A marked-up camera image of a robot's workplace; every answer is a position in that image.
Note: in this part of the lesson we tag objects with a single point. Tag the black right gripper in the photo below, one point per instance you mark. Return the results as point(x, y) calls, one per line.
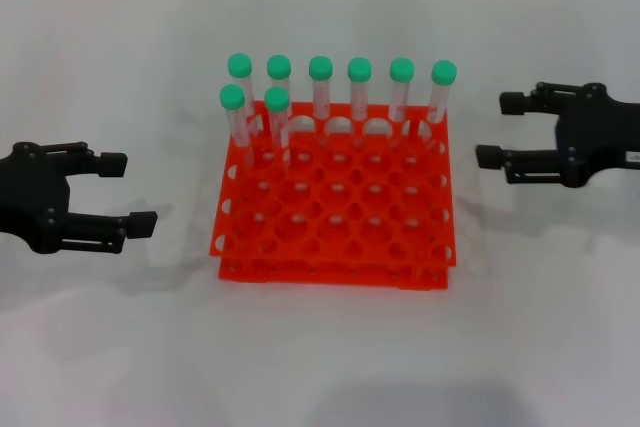
point(595, 137)

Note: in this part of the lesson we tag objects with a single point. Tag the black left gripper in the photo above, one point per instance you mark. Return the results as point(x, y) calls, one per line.
point(32, 197)

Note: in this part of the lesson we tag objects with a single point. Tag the clear test tube green cap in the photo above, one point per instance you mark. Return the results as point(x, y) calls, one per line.
point(239, 64)
point(359, 69)
point(276, 98)
point(232, 97)
point(401, 70)
point(320, 68)
point(278, 67)
point(444, 72)

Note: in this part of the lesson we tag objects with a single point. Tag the orange test tube rack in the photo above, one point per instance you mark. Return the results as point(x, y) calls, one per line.
point(335, 207)

